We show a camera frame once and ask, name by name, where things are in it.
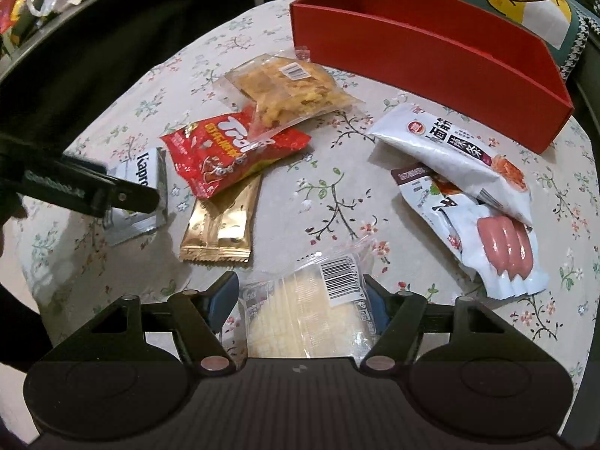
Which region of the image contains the round white cake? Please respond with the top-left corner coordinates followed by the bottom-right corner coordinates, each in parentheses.
top-left (240, 237), bottom-right (377, 363)

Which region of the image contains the white pink sausage packet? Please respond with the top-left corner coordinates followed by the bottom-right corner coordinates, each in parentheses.
top-left (441, 204), bottom-right (549, 301)

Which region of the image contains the red Trolli gummy bag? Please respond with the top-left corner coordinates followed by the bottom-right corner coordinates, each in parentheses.
top-left (160, 113), bottom-right (310, 199)

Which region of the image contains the white gizzard snack packet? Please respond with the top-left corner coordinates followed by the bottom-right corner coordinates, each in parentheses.
top-left (390, 163), bottom-right (476, 252)

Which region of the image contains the gold foil snack packet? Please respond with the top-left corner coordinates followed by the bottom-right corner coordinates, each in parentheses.
top-left (179, 174), bottom-right (263, 263)

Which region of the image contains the floral tablecloth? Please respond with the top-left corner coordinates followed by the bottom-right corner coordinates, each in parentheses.
top-left (13, 0), bottom-right (599, 383)

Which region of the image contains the white Kaprons wafer packet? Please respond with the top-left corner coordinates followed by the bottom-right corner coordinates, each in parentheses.
top-left (104, 147), bottom-right (167, 246)

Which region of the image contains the dark side table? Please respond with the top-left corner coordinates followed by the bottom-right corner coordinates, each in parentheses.
top-left (1, 0), bottom-right (255, 152)

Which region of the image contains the red cardboard box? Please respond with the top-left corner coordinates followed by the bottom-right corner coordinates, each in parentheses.
top-left (290, 0), bottom-right (574, 153)

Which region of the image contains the clear bag of yellow crackers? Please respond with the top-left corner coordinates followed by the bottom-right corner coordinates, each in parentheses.
top-left (214, 53), bottom-right (361, 141)

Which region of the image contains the white gluten strip snack bag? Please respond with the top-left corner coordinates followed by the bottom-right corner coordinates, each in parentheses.
top-left (369, 103), bottom-right (533, 227)

